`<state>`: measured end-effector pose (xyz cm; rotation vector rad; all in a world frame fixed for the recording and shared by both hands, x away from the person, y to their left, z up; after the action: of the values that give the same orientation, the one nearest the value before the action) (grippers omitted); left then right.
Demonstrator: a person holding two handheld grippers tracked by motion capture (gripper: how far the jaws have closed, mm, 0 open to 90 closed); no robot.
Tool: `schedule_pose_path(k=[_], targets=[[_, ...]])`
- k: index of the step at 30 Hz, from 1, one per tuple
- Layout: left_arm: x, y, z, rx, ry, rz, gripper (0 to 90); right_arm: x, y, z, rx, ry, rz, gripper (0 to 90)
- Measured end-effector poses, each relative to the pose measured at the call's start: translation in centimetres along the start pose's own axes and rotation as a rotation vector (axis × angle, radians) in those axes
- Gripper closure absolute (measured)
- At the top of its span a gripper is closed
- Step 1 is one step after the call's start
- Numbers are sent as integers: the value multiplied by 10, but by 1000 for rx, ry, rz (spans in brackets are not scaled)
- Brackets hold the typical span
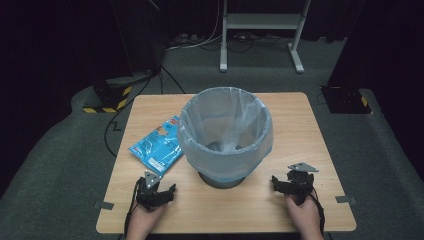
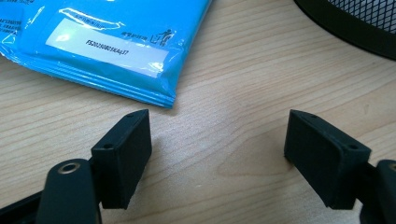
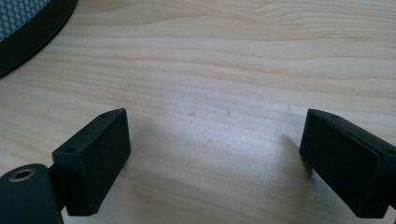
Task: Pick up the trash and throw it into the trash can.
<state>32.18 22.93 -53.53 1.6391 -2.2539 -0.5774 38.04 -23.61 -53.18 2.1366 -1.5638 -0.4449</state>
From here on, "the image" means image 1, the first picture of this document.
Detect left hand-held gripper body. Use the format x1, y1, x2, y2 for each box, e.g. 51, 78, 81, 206
135, 170, 169, 212

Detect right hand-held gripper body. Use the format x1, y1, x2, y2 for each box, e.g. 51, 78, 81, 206
285, 162, 320, 205

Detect person's left hand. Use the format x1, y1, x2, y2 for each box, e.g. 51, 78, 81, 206
125, 201, 169, 240

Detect person's right hand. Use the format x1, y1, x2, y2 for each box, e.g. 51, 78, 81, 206
284, 192, 325, 240

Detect blue plastic packet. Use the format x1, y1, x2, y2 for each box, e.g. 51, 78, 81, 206
128, 115, 185, 177

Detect grey tape piece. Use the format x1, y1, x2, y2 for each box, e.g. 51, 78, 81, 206
93, 200, 115, 211
334, 195, 358, 205

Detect grey trash bin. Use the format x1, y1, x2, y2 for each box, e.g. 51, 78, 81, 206
197, 140, 247, 190

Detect trash bin with plastic liner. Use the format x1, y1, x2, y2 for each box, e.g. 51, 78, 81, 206
176, 86, 274, 184

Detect black stand with striped base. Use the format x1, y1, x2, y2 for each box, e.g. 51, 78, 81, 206
319, 0, 374, 115
82, 0, 163, 114

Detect power strip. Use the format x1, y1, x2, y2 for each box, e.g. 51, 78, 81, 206
168, 32, 203, 47

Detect white metal stand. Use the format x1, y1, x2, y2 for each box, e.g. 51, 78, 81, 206
218, 0, 312, 75

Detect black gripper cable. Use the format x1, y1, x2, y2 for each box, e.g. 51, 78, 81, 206
309, 187, 326, 236
123, 178, 141, 238

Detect black floor cable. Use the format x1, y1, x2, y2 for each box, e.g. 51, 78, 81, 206
103, 63, 187, 158

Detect black cable loops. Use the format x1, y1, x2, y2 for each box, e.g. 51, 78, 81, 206
226, 32, 292, 54

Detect white floor cable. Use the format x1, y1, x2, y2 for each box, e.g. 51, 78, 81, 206
165, 0, 224, 52

